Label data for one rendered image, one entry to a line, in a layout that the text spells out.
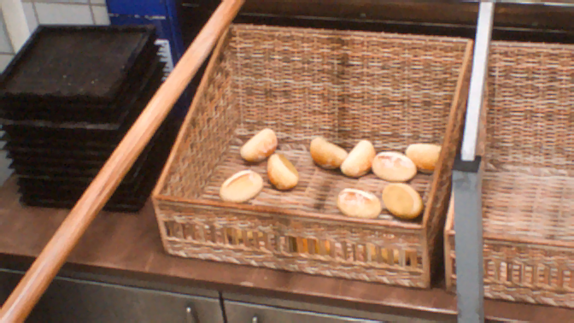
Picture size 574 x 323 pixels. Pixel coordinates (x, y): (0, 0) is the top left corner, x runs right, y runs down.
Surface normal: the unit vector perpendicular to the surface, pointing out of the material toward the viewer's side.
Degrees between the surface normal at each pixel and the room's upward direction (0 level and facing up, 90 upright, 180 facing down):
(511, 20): 90
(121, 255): 0
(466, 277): 90
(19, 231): 0
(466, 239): 90
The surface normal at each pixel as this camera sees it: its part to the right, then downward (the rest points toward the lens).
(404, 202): -0.66, -0.19
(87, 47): -0.11, -0.80
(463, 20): -0.31, 0.59
